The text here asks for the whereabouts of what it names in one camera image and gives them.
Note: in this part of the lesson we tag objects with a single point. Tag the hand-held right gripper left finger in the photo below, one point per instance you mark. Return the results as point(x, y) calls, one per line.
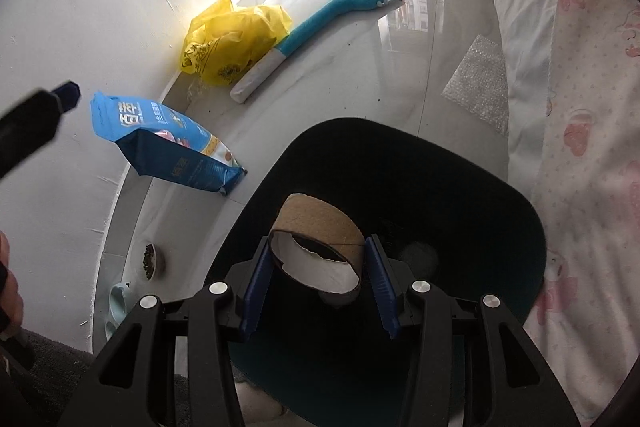
point(255, 292)

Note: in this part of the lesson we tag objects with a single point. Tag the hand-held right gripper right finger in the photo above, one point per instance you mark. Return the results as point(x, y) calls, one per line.
point(382, 287)

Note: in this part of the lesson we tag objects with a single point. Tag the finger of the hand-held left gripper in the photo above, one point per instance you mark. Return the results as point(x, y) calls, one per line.
point(35, 122)

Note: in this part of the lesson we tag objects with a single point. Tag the brown cardboard tape roll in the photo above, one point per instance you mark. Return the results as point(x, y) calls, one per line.
point(310, 217)

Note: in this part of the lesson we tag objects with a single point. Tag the black trash bin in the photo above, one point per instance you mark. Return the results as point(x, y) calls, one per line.
point(425, 187)

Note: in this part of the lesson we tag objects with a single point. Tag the person's left hand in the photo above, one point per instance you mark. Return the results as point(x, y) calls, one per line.
point(10, 292)

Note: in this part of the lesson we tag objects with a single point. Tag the pet food bowl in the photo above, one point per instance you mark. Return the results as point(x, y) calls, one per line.
point(150, 261)

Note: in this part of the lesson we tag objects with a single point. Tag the blue pet food bag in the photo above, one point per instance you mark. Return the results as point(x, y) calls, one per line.
point(165, 152)

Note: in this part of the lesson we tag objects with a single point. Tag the light blue bowl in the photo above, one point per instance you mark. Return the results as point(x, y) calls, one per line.
point(117, 307)

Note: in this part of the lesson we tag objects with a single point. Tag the grey rug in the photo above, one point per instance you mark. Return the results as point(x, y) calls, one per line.
point(55, 357)

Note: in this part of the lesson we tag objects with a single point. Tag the yellow plastic bag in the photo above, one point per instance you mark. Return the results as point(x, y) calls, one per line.
point(235, 37)

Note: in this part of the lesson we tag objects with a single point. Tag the bubble wrap sheet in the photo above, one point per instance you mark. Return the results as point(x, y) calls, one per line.
point(475, 87)

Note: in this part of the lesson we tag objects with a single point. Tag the pink printed blanket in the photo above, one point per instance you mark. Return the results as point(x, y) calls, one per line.
point(590, 157)

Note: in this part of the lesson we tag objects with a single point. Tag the teal dinosaur plush toy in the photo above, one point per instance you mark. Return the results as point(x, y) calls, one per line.
point(310, 32)

